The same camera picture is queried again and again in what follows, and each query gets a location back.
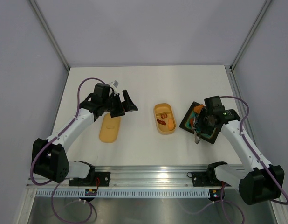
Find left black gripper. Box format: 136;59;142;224
102;90;137;118

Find metal tongs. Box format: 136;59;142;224
192;124;201;144

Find pale orange food piece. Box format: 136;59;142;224
168;118;175;131

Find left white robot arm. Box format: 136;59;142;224
30;83;138;186

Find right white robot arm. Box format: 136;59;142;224
193;96;285;205

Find tan lunch box lid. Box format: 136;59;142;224
99;113;121;143

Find tan lunch box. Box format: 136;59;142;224
154;103;176;135

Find orange fried nugget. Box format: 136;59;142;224
193;104;204;114

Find orange chicken wing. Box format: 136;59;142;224
189;117;195;127

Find black teal square plate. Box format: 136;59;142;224
179;101;219;144

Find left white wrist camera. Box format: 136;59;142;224
109;80;119;94

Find right black base bracket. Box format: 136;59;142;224
186;171;222;187

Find black base bracket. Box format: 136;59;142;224
186;171;222;187
69;171;110;187

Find aluminium mounting rail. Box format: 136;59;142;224
26;165;245;190

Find left black base bracket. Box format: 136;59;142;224
69;171;110;187

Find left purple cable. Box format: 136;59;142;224
29;77;107;222

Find right aluminium frame post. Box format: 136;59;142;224
229;0;274;72

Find aluminium frame post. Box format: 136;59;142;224
229;0;274;72
27;0;70;72

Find white slotted cable duct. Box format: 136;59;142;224
36;189;210;198

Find left aluminium frame post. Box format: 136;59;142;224
27;0;70;72

